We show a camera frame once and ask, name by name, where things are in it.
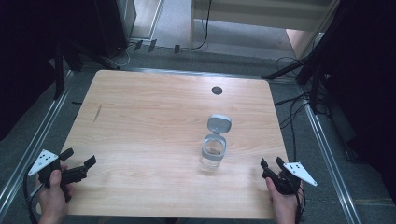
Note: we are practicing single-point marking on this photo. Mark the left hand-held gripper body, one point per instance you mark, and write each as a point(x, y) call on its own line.
point(42, 162)

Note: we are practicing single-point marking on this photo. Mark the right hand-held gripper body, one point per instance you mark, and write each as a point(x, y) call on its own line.
point(299, 173)

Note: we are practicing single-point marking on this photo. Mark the clear jar with grey flip lid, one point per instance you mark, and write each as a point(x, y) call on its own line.
point(215, 144)

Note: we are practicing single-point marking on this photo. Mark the person's right hand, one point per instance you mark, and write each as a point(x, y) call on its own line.
point(284, 205)

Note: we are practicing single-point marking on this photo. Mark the person's left hand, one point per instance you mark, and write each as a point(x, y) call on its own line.
point(53, 199)

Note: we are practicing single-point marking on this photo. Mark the dark round table grommet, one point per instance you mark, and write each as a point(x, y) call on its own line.
point(217, 90)

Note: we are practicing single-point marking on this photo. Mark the black tripod stand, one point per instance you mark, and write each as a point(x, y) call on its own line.
point(314, 68)

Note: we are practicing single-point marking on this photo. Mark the black plug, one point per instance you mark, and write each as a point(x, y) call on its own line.
point(176, 48)
point(138, 45)
point(152, 45)

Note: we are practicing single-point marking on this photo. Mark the dark cabinet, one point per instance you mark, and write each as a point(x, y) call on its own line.
point(115, 25)

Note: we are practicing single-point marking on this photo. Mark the white shelf unit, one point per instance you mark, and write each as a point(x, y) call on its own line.
point(261, 14)

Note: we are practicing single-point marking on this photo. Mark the aluminium floor rail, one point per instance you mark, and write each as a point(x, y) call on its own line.
point(29, 149)
point(330, 158)

